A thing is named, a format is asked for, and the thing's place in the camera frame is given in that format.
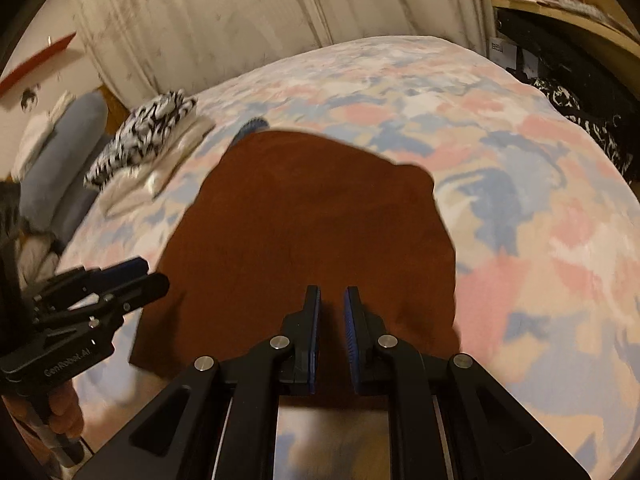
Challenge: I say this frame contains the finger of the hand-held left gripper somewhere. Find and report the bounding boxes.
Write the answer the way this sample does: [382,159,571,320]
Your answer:
[35,273,171,333]
[30,257,151,311]

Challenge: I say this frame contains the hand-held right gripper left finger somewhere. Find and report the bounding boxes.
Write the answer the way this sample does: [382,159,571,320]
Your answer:
[72,285,321,480]

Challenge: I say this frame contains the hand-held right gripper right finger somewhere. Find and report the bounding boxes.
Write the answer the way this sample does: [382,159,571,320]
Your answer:
[342,286,591,480]

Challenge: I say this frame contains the rust brown sweater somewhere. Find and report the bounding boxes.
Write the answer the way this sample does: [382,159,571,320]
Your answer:
[129,130,461,408]

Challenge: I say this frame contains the person's left hand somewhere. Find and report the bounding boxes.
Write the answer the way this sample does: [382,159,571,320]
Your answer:
[7,385,85,438]

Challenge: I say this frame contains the blue bolster pillow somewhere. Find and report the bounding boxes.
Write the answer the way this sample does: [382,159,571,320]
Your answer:
[52,145,121,243]
[20,92,108,231]

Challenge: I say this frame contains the black and white patterned cloth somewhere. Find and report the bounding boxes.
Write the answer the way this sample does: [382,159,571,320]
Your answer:
[82,90,198,191]

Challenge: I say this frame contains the white folded quilt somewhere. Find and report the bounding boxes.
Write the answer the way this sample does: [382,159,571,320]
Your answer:
[100,115,216,216]

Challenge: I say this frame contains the white folded towel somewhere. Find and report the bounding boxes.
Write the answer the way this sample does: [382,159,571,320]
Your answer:
[12,115,56,181]

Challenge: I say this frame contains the wooden headboard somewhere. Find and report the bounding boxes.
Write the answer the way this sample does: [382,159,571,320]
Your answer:
[97,85,132,117]

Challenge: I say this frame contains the cream folded cloth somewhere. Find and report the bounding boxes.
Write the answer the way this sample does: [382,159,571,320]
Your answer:
[47,91,76,126]

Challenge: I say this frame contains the blue jeans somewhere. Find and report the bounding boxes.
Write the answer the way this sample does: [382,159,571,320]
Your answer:
[230,117,271,148]

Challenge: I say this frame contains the cream patterned curtain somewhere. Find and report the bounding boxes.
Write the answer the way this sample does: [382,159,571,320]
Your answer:
[65,0,493,111]

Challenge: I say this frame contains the white box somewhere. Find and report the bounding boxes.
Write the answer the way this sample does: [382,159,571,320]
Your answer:
[487,37,519,69]

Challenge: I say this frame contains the black speckled cloth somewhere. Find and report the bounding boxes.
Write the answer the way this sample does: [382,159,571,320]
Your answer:
[530,77,640,186]

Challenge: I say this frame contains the wooden desk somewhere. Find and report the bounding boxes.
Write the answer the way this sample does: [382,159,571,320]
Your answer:
[492,0,640,86]

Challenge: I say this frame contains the red wall shelf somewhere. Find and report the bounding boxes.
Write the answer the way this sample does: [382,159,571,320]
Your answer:
[0,32,78,98]

